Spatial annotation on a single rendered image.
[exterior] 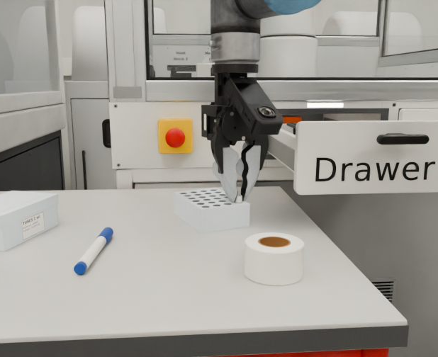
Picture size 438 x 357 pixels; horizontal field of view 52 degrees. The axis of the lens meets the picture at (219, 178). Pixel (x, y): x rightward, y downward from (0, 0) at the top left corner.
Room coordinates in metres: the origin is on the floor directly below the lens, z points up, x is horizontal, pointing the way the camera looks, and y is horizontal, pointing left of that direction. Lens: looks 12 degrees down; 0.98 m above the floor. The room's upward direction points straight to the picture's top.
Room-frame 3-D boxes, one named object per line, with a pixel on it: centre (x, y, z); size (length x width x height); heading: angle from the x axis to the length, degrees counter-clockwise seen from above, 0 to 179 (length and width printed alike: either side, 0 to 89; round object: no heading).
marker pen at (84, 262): (0.56, 0.16, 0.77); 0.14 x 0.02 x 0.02; 0
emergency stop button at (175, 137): (0.91, 0.09, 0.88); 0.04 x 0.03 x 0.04; 95
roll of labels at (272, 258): (0.50, -0.07, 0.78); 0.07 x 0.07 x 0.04
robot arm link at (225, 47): (0.70, -0.02, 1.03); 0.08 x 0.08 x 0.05
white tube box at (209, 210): (0.72, 0.02, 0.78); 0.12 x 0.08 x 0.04; 25
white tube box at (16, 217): (0.64, 0.32, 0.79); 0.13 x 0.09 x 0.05; 165
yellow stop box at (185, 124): (0.95, 0.09, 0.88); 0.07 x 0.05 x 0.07; 95
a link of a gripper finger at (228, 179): (0.70, -0.01, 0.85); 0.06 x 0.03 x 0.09; 25
